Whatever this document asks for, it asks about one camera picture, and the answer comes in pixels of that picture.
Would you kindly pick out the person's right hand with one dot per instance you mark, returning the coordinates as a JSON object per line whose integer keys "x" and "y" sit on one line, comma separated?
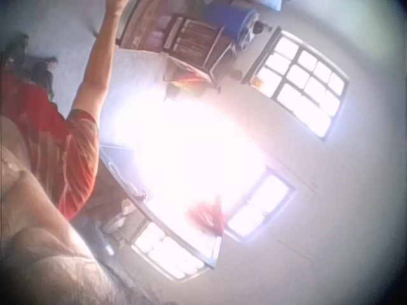
{"x": 116, "y": 5}

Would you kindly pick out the brown wooden cabinet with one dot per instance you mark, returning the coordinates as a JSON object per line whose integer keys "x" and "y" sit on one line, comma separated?
{"x": 187, "y": 38}

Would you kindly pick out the colourful striped cloth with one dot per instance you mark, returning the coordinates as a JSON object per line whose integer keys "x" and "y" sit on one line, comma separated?
{"x": 187, "y": 84}

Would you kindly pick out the blue plastic barrel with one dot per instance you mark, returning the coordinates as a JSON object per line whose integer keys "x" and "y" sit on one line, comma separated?
{"x": 230, "y": 16}

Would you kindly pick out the cluttered blue-edged shelf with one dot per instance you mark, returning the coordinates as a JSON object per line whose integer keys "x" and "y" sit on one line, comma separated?
{"x": 122, "y": 203}

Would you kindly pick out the large barred window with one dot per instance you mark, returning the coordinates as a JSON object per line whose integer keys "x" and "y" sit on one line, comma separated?
{"x": 302, "y": 81}

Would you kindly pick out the red cloth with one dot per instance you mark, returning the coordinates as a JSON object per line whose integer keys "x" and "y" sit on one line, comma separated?
{"x": 210, "y": 217}

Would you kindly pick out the small bright window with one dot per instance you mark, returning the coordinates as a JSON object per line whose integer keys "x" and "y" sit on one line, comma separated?
{"x": 259, "y": 206}

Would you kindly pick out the low barred window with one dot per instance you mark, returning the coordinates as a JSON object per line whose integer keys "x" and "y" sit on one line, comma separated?
{"x": 171, "y": 252}

